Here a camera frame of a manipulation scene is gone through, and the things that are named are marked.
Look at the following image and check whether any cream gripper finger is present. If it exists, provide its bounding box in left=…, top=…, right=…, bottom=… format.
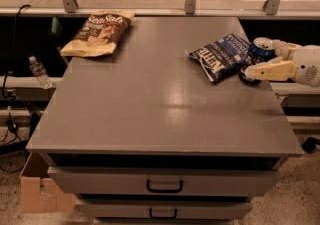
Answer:
left=245, top=57, right=297, bottom=81
left=272, top=39, right=301, bottom=60

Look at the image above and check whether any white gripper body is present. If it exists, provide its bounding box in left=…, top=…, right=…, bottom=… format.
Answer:
left=290, top=45, right=320, bottom=87

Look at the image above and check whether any blue pepsi can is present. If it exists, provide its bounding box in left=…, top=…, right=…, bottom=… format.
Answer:
left=239, top=37, right=276, bottom=85

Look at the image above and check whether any blue kettle chip bag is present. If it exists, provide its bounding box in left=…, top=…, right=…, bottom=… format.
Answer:
left=189, top=33, right=249, bottom=82

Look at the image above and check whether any brown sea salt chip bag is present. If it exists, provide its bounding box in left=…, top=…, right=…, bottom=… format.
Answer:
left=60, top=10, right=135, bottom=57

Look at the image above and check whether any grey drawer cabinet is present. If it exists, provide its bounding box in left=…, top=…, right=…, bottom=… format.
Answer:
left=28, top=17, right=302, bottom=225

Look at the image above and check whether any upper grey drawer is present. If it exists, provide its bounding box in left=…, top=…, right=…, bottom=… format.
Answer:
left=48, top=167, right=280, bottom=197

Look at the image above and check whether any grey drawer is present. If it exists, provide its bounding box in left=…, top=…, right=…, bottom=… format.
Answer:
left=77, top=200, right=252, bottom=220
left=48, top=167, right=280, bottom=197

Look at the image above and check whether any lower grey drawer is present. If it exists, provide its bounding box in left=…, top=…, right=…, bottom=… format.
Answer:
left=77, top=200, right=252, bottom=220

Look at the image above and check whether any clear plastic water bottle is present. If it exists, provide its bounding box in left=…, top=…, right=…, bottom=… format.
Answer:
left=29, top=56, right=52, bottom=89

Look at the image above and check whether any brown cardboard box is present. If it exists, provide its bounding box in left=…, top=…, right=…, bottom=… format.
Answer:
left=20, top=154, right=76, bottom=213

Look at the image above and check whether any black cable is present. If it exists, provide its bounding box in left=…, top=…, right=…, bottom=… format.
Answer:
left=0, top=3, right=33, bottom=173

